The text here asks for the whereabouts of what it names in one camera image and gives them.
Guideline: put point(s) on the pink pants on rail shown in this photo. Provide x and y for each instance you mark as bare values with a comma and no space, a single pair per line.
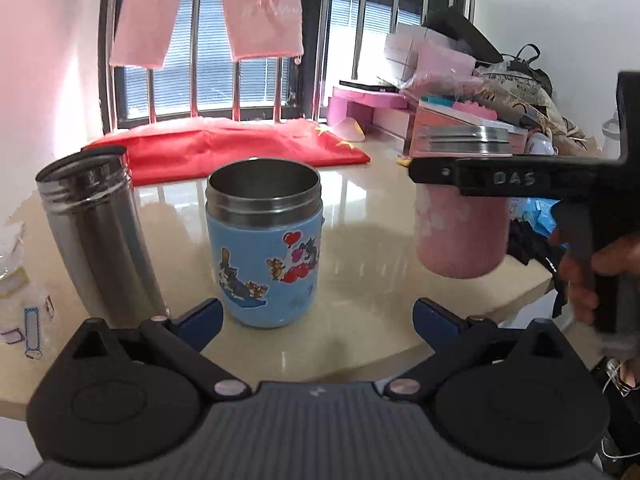
249,28

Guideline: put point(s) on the black window frame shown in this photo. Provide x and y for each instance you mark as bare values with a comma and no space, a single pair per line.
199,79

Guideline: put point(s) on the black cloth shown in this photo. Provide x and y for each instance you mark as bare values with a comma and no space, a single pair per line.
524,244

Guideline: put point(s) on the tall stainless steel flask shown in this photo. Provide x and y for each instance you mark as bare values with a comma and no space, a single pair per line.
89,202

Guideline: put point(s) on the pink steel cup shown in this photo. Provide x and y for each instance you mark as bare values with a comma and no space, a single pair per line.
459,236

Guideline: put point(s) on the red flag cloth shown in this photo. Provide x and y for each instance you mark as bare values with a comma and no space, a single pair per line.
192,148

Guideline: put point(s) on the person right hand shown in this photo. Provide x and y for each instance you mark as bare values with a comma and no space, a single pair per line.
619,257

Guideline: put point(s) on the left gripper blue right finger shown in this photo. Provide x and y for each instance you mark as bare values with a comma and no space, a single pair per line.
436,325

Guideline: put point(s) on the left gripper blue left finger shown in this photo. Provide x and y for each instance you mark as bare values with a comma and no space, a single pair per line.
200,325

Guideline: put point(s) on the sticker sheet papers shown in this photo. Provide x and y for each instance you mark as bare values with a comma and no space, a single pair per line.
28,318

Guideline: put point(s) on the blue wet wipes pack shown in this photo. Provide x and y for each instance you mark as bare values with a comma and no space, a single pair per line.
537,212

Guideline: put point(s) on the pink seashell ornament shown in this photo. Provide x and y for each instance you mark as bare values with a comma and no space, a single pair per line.
348,130

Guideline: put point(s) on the magenta pink box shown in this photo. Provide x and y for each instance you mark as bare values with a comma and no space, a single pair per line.
348,102

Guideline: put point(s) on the blue cartoon steel cup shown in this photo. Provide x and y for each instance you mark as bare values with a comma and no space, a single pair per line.
264,219

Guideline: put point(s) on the floral fabric bag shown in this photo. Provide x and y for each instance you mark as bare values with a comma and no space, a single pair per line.
522,102

